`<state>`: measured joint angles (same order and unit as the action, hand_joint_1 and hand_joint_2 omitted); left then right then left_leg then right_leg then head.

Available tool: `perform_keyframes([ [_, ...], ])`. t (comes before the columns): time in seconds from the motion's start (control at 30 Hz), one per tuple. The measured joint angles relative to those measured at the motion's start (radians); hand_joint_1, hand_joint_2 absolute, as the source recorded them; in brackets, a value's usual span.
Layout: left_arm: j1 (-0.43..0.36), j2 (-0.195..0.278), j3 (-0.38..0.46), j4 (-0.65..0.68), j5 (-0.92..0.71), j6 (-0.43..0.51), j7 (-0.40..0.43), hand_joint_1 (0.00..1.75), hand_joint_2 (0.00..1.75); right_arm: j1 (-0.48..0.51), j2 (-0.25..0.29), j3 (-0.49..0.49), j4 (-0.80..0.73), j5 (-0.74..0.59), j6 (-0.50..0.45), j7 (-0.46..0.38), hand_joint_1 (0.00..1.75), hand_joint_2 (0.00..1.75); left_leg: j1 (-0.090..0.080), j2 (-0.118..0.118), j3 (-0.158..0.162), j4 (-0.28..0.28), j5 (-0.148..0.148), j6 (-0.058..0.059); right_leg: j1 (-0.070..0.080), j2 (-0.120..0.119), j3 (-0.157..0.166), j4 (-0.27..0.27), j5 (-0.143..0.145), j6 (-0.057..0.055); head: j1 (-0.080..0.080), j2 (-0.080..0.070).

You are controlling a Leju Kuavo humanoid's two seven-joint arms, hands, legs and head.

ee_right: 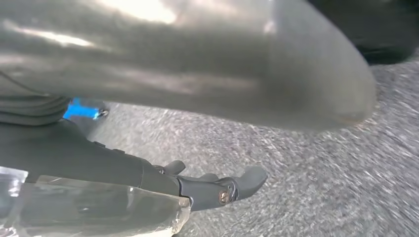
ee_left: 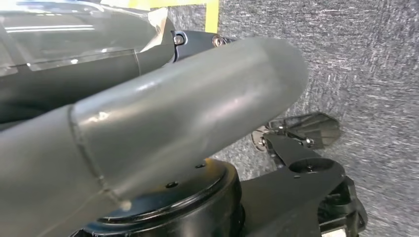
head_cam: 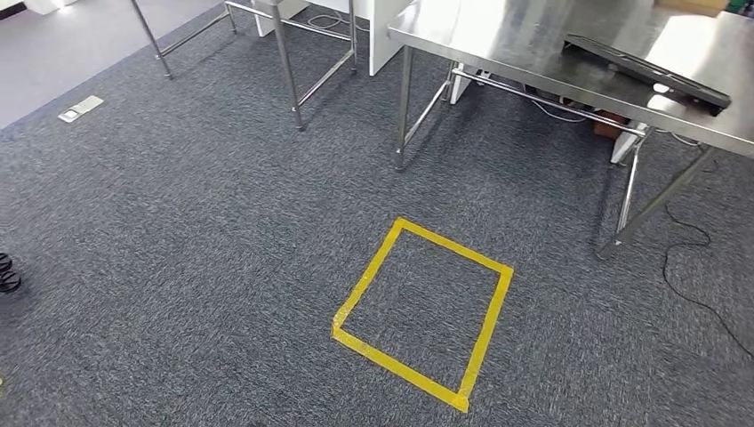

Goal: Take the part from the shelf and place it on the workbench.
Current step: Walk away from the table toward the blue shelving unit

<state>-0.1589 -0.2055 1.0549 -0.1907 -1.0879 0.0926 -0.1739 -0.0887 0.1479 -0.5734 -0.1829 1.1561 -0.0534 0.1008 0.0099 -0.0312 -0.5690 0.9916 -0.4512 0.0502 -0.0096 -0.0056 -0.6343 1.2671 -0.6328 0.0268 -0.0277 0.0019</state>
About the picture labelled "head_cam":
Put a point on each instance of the black plastic bracket part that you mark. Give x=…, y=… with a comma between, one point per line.
x=648, y=70

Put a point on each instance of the large steel workbench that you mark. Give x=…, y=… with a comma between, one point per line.
x=501, y=29

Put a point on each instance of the yellow floor tape square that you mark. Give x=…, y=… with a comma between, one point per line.
x=359, y=289

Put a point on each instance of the white partition panel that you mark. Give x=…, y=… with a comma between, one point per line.
x=386, y=35

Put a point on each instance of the white block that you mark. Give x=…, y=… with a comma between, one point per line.
x=262, y=20

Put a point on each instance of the small brown box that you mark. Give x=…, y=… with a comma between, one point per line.
x=607, y=127

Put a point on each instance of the silver floor outlet plate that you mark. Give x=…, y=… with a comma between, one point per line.
x=89, y=104
x=69, y=115

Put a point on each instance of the steel table frame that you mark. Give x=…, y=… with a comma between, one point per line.
x=285, y=70

